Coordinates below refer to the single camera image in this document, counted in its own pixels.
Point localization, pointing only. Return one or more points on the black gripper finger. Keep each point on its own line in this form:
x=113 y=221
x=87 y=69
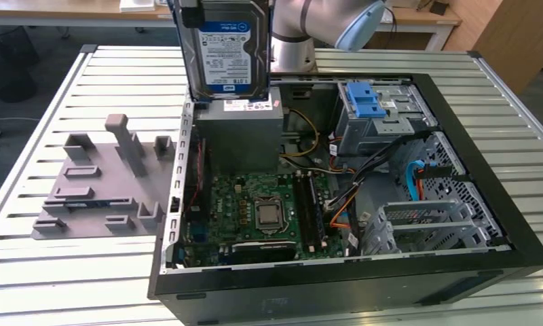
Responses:
x=194 y=15

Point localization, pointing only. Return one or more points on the hard disk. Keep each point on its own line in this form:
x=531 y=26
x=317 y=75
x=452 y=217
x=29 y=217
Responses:
x=226 y=51

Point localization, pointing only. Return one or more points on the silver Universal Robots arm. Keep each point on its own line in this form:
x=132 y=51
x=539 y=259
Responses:
x=294 y=54

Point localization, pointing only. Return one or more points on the metal disk bay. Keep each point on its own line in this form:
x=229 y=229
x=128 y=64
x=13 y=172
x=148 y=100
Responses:
x=428 y=205

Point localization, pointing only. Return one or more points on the small white box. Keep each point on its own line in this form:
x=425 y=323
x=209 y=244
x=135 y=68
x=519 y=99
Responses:
x=165 y=2

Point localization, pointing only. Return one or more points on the grey power supply unit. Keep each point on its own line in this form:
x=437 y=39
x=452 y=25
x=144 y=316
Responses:
x=240 y=142

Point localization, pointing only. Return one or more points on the blue plastic drive latch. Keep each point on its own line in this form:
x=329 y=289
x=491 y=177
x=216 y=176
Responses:
x=364 y=102

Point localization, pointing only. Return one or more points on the small black box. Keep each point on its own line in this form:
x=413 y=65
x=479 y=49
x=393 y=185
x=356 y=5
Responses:
x=440 y=8

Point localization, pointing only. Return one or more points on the metal optical drive cage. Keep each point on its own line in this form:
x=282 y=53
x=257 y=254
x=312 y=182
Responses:
x=389 y=130

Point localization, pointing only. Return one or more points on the grey parts rack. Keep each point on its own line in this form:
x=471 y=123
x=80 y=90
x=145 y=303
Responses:
x=108 y=190

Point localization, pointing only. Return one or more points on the green motherboard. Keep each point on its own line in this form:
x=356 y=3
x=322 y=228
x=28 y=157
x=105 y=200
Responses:
x=236 y=203

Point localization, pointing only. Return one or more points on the CPU socket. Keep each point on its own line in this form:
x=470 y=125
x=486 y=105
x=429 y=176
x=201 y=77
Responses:
x=254 y=214

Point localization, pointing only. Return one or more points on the dark RAM stick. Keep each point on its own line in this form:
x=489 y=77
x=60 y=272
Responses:
x=317 y=207
x=88 y=204

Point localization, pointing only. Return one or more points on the silver CPU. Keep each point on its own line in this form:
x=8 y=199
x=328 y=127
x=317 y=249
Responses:
x=270 y=215

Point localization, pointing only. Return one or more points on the black RAM slot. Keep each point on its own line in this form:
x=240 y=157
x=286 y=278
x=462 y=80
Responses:
x=301 y=210
x=309 y=210

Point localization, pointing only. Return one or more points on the wooden cabinet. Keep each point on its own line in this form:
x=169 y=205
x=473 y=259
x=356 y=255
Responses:
x=515 y=34

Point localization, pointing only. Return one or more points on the black graphics card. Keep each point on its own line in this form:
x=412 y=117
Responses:
x=262 y=253

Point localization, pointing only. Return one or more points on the black PC case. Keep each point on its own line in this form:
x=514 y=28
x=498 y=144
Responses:
x=298 y=292

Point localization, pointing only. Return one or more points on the wooden desk white frame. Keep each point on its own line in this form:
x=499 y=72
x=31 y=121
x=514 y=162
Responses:
x=72 y=13
x=417 y=18

